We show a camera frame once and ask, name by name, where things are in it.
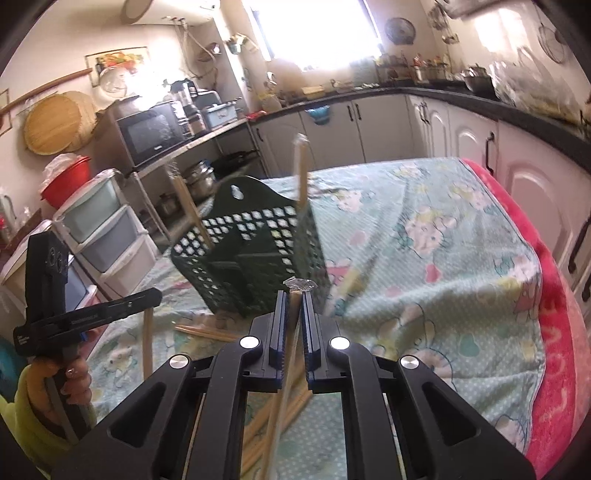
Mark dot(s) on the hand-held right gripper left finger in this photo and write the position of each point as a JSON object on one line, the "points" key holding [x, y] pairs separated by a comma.
{"points": [[277, 332]]}

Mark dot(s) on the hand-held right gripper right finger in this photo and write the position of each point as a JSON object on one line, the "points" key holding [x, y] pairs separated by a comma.
{"points": [[308, 341]]}

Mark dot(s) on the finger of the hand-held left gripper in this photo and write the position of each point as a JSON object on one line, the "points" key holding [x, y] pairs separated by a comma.
{"points": [[134, 302]]}

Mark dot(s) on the wooden chopsticks pair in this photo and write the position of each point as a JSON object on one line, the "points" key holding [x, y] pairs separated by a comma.
{"points": [[147, 346], [261, 424], [203, 332], [301, 175], [189, 207]]}

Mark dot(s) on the dark green plastic utensil basket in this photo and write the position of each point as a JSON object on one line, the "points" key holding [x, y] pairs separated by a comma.
{"points": [[249, 258]]}

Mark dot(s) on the person's left forearm yellow sleeve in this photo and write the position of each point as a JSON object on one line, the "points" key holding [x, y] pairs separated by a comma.
{"points": [[23, 429]]}

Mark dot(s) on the person's left hand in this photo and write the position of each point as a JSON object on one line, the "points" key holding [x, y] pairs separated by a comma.
{"points": [[78, 385]]}

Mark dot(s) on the blue and white storage box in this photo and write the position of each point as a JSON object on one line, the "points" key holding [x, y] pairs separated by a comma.
{"points": [[78, 290]]}

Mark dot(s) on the white plastic drawer unit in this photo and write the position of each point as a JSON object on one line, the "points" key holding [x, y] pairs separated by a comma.
{"points": [[111, 230]]}

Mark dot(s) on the red plastic basin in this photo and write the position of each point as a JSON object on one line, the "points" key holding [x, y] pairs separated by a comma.
{"points": [[69, 184]]}

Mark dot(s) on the steel cooking pot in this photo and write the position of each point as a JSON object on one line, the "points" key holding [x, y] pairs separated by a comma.
{"points": [[201, 180]]}

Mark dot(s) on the round bamboo tray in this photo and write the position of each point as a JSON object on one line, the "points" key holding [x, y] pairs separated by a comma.
{"points": [[53, 127]]}

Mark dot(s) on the round woven mat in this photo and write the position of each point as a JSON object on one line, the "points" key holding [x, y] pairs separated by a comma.
{"points": [[87, 115]]}

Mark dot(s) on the black microwave oven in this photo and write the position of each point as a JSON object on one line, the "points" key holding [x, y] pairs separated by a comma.
{"points": [[152, 134]]}

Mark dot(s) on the long wooden rolling pin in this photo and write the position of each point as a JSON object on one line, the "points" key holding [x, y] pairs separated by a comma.
{"points": [[46, 90]]}

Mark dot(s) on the light blue bread box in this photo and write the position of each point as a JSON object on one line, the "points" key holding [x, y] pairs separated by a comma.
{"points": [[221, 116]]}

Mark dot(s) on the black blender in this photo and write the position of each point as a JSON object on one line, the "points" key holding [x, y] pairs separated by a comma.
{"points": [[184, 101]]}

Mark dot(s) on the blue hanging bowl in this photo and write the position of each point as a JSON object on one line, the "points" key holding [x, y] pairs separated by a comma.
{"points": [[319, 115]]}

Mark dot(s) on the white kitchen cabinets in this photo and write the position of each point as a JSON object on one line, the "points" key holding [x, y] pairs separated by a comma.
{"points": [[383, 129]]}

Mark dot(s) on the yellow container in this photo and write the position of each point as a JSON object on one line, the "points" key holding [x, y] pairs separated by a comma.
{"points": [[270, 101]]}

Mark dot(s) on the pink fleece blanket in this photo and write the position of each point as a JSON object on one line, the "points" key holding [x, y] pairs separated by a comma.
{"points": [[554, 346]]}

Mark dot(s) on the black kitchen countertop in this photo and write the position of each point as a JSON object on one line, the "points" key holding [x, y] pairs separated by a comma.
{"points": [[415, 91]]}

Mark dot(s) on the white water heater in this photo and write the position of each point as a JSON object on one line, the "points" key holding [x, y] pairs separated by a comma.
{"points": [[175, 10]]}

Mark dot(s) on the bright kitchen window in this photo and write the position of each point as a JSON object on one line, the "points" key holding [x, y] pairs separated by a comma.
{"points": [[314, 32]]}

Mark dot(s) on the dark pot on stove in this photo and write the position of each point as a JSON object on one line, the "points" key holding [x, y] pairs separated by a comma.
{"points": [[478, 81]]}

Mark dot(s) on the clear plastic bag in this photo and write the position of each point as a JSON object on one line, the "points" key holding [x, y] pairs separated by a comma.
{"points": [[540, 87]]}

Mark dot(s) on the fruit wall picture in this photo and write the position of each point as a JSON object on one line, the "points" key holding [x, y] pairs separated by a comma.
{"points": [[134, 57]]}

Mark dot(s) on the grey wall fan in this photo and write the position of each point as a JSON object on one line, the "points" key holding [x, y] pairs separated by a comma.
{"points": [[400, 31]]}

